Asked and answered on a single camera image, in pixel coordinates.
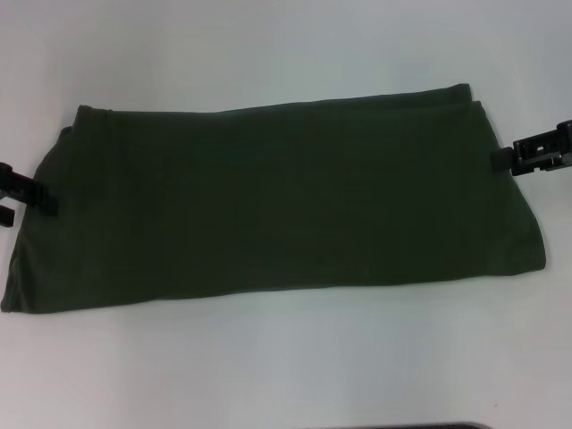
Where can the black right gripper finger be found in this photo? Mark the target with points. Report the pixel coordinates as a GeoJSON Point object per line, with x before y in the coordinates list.
{"type": "Point", "coordinates": [527, 156]}

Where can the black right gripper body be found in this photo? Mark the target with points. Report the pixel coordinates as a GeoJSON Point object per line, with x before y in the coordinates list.
{"type": "Point", "coordinates": [565, 143]}

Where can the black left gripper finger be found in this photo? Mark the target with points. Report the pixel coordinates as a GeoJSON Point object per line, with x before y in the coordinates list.
{"type": "Point", "coordinates": [31, 192]}
{"type": "Point", "coordinates": [6, 217]}

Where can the dark green FREE! t-shirt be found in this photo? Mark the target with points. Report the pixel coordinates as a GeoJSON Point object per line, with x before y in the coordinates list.
{"type": "Point", "coordinates": [277, 201]}

